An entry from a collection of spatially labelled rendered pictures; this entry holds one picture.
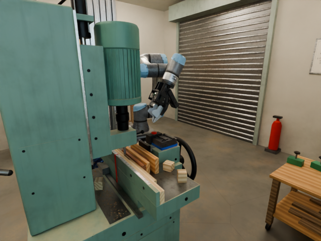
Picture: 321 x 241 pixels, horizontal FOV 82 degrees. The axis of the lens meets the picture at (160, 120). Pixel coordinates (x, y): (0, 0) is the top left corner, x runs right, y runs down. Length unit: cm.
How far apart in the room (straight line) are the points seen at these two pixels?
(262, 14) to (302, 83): 124
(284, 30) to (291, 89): 87
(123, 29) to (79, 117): 35
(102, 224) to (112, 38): 67
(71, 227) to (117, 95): 50
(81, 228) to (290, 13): 351
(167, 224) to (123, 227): 23
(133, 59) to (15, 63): 37
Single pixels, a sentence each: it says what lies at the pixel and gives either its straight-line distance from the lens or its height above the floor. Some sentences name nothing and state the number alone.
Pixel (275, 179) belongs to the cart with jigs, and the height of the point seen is 51.
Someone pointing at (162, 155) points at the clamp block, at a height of 94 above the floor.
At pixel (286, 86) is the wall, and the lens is 349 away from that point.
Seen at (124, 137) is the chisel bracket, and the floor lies 104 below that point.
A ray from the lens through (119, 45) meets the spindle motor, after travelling 75.
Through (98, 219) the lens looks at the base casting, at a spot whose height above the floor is 80.
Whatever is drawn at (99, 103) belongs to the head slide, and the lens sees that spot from 73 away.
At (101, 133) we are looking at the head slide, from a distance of 76.
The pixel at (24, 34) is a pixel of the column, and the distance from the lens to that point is 66.
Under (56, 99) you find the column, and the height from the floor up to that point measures 125.
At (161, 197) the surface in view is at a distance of 67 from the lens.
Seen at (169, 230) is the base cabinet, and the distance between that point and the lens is 99.
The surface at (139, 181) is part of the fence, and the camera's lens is 73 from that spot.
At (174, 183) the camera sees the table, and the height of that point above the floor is 90.
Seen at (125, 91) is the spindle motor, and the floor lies 126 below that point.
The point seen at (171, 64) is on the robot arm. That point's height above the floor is 136.
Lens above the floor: 134
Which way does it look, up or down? 16 degrees down
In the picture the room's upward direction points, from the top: straight up
